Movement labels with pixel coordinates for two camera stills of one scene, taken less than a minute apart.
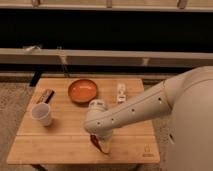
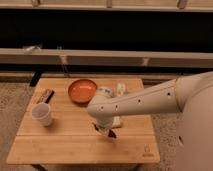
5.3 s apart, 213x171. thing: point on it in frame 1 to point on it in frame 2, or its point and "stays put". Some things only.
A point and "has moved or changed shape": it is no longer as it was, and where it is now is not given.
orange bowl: x=82 y=90 stays put
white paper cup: x=41 y=112 stays put
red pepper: x=94 y=140 has moved or changed shape
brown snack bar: x=45 y=95 stays put
